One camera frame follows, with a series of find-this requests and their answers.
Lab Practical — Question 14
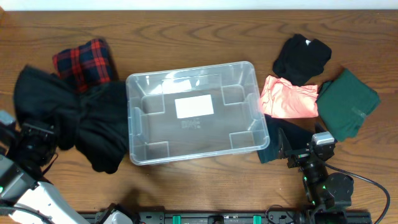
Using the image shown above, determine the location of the dark green shirt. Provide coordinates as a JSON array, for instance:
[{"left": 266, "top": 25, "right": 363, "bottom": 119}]
[{"left": 317, "top": 69, "right": 381, "bottom": 142}]

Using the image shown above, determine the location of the large black garment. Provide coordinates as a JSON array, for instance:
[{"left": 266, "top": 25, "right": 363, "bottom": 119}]
[{"left": 14, "top": 66, "right": 128, "bottom": 174}]

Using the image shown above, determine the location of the red navy plaid shirt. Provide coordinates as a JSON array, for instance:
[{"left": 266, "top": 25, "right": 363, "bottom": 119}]
[{"left": 52, "top": 39, "right": 118, "bottom": 93}]

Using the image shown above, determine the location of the clear plastic storage bin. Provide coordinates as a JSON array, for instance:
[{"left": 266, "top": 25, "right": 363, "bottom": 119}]
[{"left": 126, "top": 61, "right": 270, "bottom": 166}]

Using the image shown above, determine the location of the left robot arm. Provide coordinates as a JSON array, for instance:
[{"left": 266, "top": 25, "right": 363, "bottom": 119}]
[{"left": 1, "top": 121, "right": 88, "bottom": 223}]

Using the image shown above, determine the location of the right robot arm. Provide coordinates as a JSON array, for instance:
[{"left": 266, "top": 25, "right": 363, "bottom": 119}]
[{"left": 278, "top": 129, "right": 354, "bottom": 210}]

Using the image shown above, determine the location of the dark teal ribbed garment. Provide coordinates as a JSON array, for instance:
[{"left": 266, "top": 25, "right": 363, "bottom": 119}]
[{"left": 257, "top": 114, "right": 313, "bottom": 164}]

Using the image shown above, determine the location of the pink folded shirt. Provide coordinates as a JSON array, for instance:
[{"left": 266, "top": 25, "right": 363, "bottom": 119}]
[{"left": 259, "top": 75, "right": 318, "bottom": 119}]

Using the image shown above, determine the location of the small black folded garment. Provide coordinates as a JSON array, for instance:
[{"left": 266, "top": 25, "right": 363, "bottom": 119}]
[{"left": 272, "top": 34, "right": 332, "bottom": 86}]

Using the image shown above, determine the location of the white label in bin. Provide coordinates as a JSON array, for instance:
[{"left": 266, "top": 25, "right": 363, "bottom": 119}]
[{"left": 175, "top": 95, "right": 214, "bottom": 119}]

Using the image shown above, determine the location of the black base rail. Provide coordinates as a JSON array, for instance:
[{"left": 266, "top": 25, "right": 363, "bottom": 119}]
[{"left": 79, "top": 203, "right": 372, "bottom": 224}]

